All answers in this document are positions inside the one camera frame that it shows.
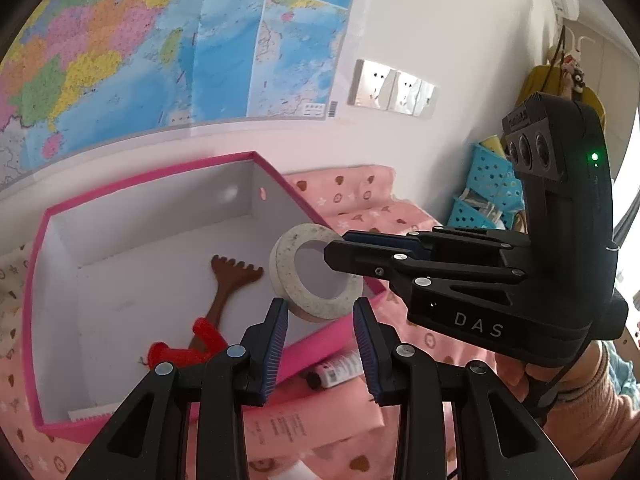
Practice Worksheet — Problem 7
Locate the pink cardboard box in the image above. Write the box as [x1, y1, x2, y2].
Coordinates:
[22, 150, 388, 444]

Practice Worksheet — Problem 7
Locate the brown back scratcher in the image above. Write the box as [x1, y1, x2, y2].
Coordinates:
[189, 255, 264, 356]

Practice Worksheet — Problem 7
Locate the red toy piece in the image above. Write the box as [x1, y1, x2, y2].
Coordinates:
[144, 318, 228, 370]

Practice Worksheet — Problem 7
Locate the black tracking camera right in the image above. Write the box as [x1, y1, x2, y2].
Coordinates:
[502, 92, 617, 304]

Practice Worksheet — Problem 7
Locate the white tape ring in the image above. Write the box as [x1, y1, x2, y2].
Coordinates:
[269, 224, 365, 322]

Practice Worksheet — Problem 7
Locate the white wall socket panel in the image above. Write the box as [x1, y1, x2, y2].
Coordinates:
[347, 58, 438, 119]

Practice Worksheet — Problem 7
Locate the pink patterned cloth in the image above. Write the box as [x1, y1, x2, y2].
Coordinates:
[0, 164, 501, 480]

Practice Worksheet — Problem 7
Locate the white tube black cap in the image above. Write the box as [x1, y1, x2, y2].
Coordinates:
[306, 349, 363, 390]

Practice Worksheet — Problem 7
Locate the yellow hanging coat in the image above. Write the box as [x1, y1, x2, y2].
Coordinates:
[515, 64, 606, 129]

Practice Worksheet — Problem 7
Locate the colourful wall map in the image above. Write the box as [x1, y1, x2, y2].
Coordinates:
[1, 0, 352, 186]

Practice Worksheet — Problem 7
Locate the person's right hand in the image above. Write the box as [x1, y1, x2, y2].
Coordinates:
[495, 354, 559, 401]

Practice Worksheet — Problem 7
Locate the blue perforated basket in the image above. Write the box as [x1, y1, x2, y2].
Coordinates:
[446, 143, 525, 230]

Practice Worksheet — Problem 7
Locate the right forearm pink sleeve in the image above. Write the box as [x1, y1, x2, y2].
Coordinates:
[544, 346, 639, 479]

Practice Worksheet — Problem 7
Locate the large pink tube white cap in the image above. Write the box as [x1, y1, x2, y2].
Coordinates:
[243, 378, 384, 462]

